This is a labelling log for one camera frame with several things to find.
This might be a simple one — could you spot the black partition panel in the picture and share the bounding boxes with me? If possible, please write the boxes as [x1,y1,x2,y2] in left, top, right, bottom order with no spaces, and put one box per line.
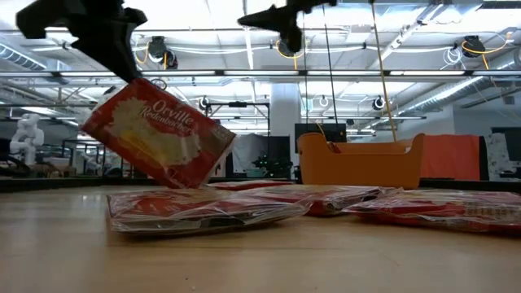
[266,136,292,164]

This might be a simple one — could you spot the silver ventilation duct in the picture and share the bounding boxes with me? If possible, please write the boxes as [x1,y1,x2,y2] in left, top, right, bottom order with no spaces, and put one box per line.
[401,52,521,117]
[0,42,48,71]

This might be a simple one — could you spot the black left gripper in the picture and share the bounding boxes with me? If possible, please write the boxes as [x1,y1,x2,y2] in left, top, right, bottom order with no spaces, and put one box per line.
[15,0,148,84]

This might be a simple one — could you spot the thin black hanging cable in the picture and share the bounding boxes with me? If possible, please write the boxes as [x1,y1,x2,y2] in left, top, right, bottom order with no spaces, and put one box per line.
[301,52,309,123]

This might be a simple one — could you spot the orange cloth panel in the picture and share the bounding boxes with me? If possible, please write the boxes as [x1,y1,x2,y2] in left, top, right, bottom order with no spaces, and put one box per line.
[421,133,481,181]

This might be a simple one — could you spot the black camera rig frame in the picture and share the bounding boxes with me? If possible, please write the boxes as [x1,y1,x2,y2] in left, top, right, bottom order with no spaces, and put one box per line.
[203,101,272,180]

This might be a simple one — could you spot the black monitor screen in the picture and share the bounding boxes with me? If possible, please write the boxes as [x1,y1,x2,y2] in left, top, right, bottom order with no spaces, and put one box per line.
[294,122,347,143]
[490,126,521,162]

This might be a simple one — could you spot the white robot figure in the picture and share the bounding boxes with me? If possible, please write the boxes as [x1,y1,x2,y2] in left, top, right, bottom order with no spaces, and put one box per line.
[8,112,45,166]

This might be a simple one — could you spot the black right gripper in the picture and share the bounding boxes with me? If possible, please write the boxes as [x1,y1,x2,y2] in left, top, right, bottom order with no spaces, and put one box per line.
[238,0,338,54]

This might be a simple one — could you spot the orange plastic basket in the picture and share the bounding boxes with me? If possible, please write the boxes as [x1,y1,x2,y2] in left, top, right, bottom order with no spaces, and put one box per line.
[296,132,426,191]

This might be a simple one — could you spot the grey cloth backdrop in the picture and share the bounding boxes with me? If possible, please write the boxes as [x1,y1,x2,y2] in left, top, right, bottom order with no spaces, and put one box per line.
[232,133,269,174]

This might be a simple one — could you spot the long ceiling light rail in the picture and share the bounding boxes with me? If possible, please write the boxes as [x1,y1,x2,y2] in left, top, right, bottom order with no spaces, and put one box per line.
[0,68,521,79]

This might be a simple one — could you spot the white floral cloth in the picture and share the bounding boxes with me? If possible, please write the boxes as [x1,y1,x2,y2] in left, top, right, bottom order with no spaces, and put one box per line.
[484,133,514,182]

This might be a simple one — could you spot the white square column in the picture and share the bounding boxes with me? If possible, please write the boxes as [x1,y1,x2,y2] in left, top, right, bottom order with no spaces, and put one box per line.
[270,83,303,180]

